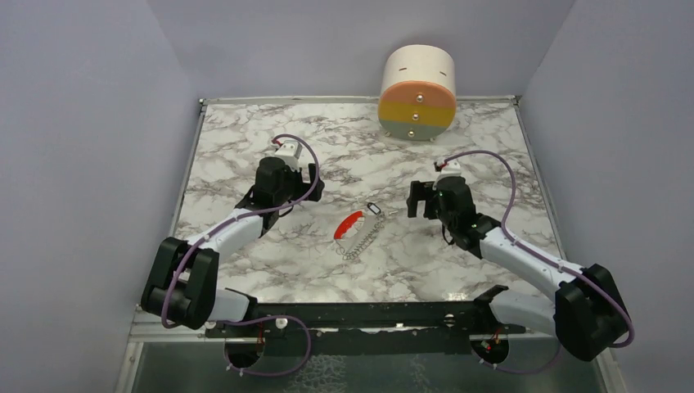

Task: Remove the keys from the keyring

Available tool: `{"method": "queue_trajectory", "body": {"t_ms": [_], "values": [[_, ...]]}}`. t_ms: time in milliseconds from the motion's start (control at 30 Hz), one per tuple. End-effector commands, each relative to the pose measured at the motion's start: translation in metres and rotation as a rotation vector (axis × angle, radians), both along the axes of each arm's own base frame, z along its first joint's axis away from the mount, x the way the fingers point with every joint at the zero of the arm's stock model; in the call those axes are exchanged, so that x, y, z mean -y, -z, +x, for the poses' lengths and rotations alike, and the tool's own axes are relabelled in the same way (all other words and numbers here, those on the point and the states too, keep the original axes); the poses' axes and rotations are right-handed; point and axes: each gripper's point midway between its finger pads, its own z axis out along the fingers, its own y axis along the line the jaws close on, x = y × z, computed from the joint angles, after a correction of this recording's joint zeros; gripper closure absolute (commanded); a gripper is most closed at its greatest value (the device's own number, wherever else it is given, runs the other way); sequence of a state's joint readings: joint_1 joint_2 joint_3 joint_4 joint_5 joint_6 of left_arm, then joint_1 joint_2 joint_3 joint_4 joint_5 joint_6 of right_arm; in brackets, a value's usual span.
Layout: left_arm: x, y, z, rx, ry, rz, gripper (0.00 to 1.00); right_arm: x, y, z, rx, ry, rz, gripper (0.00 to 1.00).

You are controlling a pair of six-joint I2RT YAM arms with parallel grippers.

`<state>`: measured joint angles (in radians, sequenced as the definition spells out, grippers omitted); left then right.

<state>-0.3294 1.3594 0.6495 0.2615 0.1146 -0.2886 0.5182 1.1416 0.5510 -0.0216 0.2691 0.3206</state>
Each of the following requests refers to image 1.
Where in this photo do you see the red keychain with metal chain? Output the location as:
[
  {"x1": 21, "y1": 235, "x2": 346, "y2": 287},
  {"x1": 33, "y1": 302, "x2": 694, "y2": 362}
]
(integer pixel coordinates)
[{"x1": 332, "y1": 208, "x2": 386, "y2": 260}]

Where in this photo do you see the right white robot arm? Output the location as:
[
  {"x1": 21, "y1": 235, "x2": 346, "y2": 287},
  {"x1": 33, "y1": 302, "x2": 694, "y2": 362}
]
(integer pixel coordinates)
[{"x1": 406, "y1": 176, "x2": 633, "y2": 361}]

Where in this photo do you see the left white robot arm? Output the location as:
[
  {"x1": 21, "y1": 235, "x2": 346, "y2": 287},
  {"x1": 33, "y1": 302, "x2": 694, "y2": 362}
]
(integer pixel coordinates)
[{"x1": 140, "y1": 157, "x2": 324, "y2": 337}]

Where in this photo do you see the round pastel drawer cabinet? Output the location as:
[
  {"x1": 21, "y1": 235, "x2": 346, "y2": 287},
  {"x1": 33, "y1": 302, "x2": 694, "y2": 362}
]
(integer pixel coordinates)
[{"x1": 377, "y1": 44, "x2": 457, "y2": 141}]

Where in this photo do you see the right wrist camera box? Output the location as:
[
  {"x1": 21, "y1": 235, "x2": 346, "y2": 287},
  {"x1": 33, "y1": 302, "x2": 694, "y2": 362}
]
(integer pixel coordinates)
[{"x1": 435, "y1": 160, "x2": 462, "y2": 183}]

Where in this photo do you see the black mounting rail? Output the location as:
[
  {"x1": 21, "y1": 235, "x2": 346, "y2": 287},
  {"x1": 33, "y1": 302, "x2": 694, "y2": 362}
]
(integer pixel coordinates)
[{"x1": 205, "y1": 301, "x2": 525, "y2": 356}]

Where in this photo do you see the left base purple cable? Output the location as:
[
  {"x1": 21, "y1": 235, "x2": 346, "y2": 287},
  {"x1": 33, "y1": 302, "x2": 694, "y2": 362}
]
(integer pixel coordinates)
[{"x1": 223, "y1": 315, "x2": 313, "y2": 378}]

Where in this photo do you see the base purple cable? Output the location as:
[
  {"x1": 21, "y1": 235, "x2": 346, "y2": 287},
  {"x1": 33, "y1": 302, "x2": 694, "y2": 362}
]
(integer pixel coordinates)
[
  {"x1": 470, "y1": 340, "x2": 565, "y2": 377},
  {"x1": 223, "y1": 315, "x2": 313, "y2": 378}
]

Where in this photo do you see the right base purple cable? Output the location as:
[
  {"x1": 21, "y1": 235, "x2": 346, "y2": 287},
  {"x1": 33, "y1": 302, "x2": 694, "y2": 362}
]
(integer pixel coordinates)
[{"x1": 470, "y1": 340, "x2": 565, "y2": 377}]

